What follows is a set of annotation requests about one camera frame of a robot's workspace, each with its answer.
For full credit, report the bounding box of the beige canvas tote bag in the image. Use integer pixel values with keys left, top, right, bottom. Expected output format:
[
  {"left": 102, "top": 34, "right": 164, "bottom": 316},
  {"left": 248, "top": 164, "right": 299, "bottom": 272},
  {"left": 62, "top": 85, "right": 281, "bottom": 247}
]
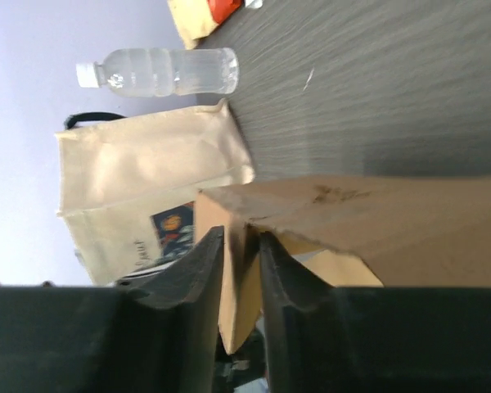
[{"left": 56, "top": 99, "right": 255, "bottom": 285}]

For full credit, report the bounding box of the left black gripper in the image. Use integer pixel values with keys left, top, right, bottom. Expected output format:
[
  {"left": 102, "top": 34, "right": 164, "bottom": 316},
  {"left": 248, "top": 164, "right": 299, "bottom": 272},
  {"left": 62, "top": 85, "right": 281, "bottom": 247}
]
[{"left": 212, "top": 318, "right": 269, "bottom": 393}]

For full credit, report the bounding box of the beige orange snack bag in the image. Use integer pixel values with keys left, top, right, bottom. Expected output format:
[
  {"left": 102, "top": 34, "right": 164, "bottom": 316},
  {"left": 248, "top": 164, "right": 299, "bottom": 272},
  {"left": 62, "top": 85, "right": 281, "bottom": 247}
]
[{"left": 167, "top": 0, "right": 243, "bottom": 50}]

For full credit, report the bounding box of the clear plastic water bottle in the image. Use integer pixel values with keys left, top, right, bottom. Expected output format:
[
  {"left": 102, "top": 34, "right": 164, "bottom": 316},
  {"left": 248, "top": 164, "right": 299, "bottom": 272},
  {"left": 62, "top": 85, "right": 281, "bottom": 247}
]
[{"left": 76, "top": 47, "right": 240, "bottom": 97}]

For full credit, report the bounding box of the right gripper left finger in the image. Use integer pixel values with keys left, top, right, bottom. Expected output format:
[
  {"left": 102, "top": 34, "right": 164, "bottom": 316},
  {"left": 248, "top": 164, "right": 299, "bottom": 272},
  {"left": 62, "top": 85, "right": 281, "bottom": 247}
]
[{"left": 0, "top": 227, "right": 224, "bottom": 392}]

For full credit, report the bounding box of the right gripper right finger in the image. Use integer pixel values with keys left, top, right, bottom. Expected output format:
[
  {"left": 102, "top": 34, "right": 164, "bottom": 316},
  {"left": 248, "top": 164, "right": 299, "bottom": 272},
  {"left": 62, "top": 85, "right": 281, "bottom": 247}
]
[{"left": 259, "top": 233, "right": 491, "bottom": 392}]

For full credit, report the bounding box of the large cardboard box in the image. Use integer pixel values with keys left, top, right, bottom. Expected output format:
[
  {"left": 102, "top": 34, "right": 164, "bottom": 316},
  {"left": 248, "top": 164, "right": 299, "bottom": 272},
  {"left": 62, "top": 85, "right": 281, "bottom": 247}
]
[{"left": 194, "top": 175, "right": 491, "bottom": 353}]

